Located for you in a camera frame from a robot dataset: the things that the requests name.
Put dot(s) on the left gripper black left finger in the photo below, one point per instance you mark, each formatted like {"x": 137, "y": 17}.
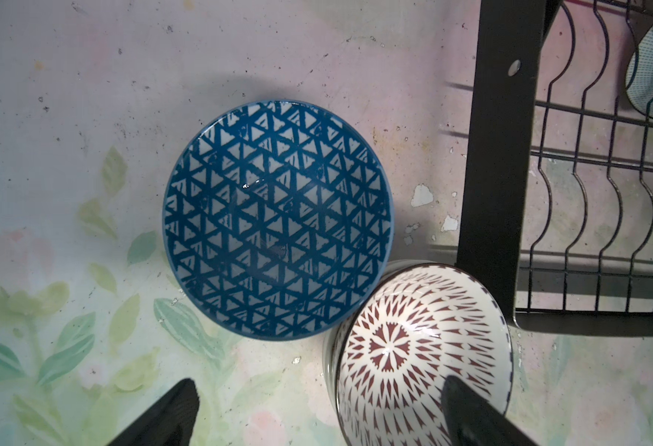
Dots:
{"x": 169, "y": 421}

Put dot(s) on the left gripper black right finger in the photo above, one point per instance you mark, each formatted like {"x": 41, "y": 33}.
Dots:
{"x": 471, "y": 420}

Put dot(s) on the red starburst patterned bowl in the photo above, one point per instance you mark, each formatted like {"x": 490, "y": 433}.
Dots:
{"x": 385, "y": 366}

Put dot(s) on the blue triangle patterned bowl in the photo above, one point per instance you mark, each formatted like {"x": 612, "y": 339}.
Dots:
{"x": 278, "y": 220}

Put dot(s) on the black wire dish rack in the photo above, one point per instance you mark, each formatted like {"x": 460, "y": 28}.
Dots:
{"x": 557, "y": 217}

